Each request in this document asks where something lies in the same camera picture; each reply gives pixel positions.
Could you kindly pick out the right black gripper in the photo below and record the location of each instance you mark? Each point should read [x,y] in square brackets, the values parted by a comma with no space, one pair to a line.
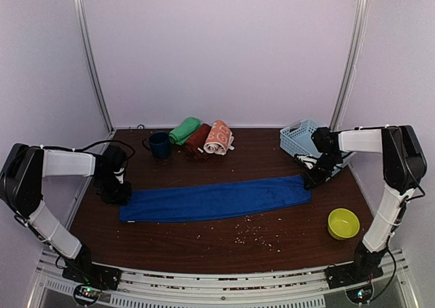
[316,179]

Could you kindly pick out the front aluminium rail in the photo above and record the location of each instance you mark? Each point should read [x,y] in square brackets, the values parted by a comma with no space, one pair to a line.
[298,288]

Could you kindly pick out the left aluminium frame post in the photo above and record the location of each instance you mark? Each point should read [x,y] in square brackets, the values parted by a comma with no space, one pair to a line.
[91,64]

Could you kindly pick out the dark blue mug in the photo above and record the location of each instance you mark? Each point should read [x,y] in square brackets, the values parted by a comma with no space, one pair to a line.
[158,144]

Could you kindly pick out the orange patterned rolled towel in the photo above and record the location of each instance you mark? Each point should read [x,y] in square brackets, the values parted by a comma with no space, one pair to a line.
[219,139]

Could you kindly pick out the right aluminium frame post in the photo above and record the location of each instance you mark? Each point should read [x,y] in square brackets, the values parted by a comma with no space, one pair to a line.
[349,74]

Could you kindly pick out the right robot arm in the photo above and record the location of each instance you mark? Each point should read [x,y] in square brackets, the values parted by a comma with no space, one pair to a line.
[404,166]

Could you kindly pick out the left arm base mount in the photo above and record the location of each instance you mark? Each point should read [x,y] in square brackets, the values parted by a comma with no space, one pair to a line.
[90,287]

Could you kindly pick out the green rolled towel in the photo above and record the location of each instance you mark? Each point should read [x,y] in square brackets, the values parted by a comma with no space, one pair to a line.
[180,134]

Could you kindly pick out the aluminium frame post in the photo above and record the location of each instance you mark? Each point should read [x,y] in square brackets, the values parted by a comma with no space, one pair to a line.
[91,64]
[349,74]

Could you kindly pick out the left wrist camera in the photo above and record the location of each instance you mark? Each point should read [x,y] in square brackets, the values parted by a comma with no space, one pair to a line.
[119,175]

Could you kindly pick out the blue towel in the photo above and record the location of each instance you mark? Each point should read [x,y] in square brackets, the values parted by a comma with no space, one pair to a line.
[216,201]

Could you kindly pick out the light blue plastic basket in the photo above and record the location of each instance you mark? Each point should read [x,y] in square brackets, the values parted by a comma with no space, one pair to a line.
[308,137]

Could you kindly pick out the yellow-green bowl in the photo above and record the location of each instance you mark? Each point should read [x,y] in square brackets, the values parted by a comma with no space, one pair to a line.
[343,224]

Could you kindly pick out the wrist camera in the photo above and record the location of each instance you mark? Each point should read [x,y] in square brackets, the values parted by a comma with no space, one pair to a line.
[119,175]
[307,161]

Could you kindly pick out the brown rolled towel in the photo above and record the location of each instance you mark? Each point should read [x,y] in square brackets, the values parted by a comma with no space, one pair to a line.
[193,146]

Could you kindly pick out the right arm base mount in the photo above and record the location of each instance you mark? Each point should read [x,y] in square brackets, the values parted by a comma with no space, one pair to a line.
[353,279]

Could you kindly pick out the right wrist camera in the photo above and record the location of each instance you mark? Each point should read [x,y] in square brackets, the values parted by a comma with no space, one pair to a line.
[307,161]

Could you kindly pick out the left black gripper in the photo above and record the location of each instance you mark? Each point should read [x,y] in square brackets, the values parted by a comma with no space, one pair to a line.
[121,200]

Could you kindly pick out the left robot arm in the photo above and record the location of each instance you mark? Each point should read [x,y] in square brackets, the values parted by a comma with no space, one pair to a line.
[22,176]

